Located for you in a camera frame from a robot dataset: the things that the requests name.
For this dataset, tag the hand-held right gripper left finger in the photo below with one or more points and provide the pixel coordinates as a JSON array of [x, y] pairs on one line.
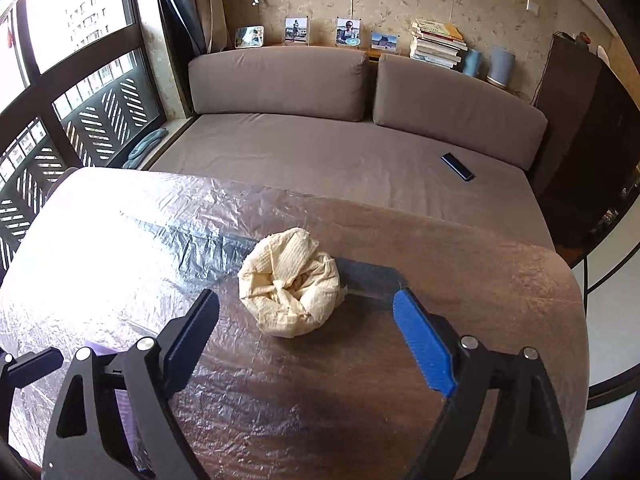
[[192, 340]]

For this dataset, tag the dark blue remote control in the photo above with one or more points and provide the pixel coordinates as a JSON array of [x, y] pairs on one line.
[[457, 166]]

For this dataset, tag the window with dark frame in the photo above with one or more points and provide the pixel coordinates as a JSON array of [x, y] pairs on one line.
[[85, 75]]

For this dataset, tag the framed building photo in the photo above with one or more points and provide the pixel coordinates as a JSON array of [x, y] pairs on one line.
[[385, 42]]

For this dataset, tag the brown sofa seat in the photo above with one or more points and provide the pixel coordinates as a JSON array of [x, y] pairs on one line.
[[325, 160]]

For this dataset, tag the white rounded object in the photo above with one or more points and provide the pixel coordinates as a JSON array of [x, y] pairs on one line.
[[602, 52]]

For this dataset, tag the brown sofa back cushion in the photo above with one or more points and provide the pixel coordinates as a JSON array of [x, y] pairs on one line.
[[450, 105], [275, 85]]

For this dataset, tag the leaning photo card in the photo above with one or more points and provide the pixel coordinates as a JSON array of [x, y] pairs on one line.
[[249, 37]]

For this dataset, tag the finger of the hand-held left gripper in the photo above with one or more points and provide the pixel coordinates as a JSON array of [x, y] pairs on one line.
[[35, 366]]

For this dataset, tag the grey cylinder speaker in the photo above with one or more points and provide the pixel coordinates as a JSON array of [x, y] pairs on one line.
[[501, 66]]

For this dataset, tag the framed portrait photo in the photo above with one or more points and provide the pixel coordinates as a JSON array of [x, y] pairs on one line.
[[348, 31]]

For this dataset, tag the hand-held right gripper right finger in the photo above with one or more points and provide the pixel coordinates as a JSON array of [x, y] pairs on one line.
[[425, 345]]

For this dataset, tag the cream paper towel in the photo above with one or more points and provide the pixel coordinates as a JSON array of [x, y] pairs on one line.
[[290, 280]]

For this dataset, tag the blue cup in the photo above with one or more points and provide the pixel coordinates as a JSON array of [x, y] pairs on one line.
[[472, 62]]

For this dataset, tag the white wall switch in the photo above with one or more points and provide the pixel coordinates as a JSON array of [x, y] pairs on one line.
[[533, 6]]

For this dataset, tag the white panelled sliding door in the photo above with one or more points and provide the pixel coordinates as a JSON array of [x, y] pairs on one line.
[[610, 320]]

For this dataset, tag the dark wooden cabinet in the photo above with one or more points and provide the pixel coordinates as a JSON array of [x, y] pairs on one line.
[[585, 135]]

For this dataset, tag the framed standing photo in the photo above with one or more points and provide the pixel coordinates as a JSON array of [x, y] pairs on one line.
[[297, 30]]

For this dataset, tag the stack of books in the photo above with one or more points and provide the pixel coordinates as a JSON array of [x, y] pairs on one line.
[[437, 42]]

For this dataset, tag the dark curtain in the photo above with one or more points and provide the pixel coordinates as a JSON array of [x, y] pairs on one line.
[[185, 5]]

